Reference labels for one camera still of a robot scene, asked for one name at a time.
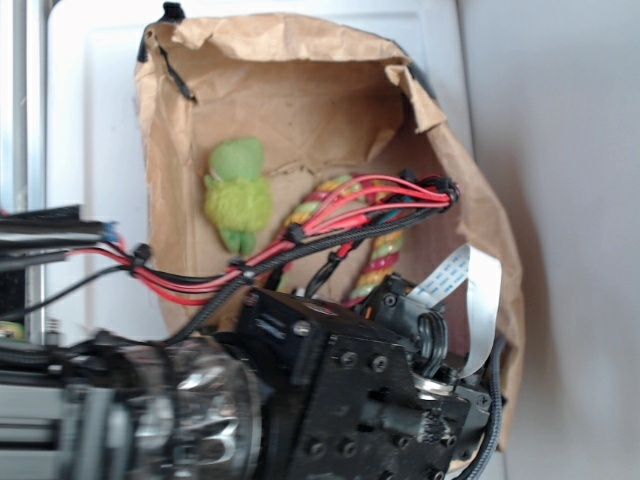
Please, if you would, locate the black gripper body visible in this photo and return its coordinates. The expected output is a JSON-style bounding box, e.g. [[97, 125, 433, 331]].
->
[[236, 275, 493, 479]]

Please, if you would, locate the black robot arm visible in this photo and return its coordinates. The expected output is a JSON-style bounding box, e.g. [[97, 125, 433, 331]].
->
[[1, 207, 504, 479]]

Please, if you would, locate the green plush frog toy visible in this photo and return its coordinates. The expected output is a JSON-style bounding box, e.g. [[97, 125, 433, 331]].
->
[[204, 137, 273, 257]]

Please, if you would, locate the brown paper-lined box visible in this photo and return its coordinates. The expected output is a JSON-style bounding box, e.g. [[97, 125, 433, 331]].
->
[[135, 13, 525, 427]]

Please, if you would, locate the white plastic tray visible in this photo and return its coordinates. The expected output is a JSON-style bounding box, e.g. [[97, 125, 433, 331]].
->
[[46, 1, 472, 344]]

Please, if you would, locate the multicolour twisted rope toy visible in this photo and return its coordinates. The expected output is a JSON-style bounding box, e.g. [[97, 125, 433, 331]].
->
[[284, 174, 404, 306]]

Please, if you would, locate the red and black wire bundle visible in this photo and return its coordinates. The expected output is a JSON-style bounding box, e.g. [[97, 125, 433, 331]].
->
[[64, 168, 461, 346]]

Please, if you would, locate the white flat ribbon cable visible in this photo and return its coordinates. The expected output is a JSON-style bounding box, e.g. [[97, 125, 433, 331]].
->
[[407, 243, 503, 379]]

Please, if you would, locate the aluminium frame rail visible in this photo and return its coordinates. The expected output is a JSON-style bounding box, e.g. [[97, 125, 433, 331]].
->
[[0, 0, 51, 341]]

